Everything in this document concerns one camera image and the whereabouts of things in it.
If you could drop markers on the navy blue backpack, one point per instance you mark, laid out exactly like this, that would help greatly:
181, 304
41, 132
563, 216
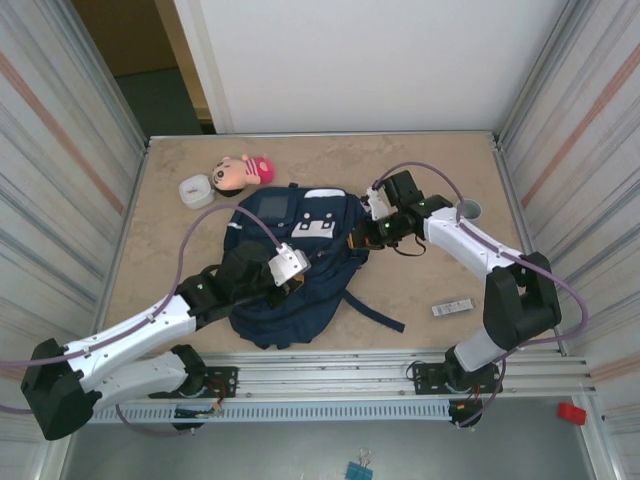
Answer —
320, 297

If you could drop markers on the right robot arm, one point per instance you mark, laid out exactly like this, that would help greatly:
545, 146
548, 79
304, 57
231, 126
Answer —
520, 300

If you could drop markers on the light grey round cup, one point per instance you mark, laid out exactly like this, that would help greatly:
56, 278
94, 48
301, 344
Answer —
475, 212

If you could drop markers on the white square container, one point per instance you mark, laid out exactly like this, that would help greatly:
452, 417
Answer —
195, 192

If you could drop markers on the plush doll with pink hat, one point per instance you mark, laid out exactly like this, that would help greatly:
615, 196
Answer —
235, 172

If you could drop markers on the black base connector box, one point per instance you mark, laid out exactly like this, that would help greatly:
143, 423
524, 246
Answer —
192, 415
462, 412

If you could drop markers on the blue binder clip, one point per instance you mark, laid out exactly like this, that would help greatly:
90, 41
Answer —
366, 471
353, 470

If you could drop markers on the red plastic block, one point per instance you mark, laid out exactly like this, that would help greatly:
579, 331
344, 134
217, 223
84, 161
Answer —
571, 414

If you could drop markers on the aluminium front rail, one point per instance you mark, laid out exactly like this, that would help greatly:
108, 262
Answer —
325, 375

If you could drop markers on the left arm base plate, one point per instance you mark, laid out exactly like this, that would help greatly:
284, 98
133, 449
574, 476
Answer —
222, 382

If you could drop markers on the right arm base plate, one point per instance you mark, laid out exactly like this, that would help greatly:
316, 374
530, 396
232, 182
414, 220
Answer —
427, 377

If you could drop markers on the right corrugated enclosure panel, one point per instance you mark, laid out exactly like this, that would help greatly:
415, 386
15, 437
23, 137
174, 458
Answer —
575, 150

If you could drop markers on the corrugated enclosure panel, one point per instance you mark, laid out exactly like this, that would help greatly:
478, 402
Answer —
575, 150
50, 150

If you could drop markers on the left corrugated enclosure panel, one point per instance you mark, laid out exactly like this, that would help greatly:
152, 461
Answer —
50, 150

